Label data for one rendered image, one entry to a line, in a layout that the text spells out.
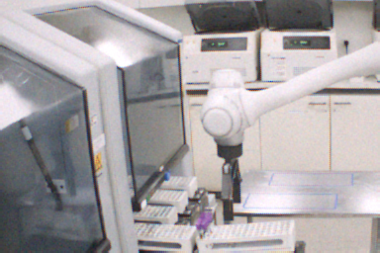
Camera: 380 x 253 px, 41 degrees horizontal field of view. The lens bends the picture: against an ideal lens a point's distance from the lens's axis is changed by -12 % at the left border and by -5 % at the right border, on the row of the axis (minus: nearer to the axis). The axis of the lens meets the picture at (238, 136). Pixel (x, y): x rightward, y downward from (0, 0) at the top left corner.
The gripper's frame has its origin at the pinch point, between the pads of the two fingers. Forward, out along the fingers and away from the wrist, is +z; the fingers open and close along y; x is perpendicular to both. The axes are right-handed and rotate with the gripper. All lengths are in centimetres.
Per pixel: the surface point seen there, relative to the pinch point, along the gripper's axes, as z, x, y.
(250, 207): 13.7, -0.3, 32.7
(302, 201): 13.5, -18.8, 38.5
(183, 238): 10.0, 15.4, -3.2
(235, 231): 8.6, -0.2, 0.8
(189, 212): 14.2, 21.3, 26.6
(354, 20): -39, -52, 292
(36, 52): -53, 43, -32
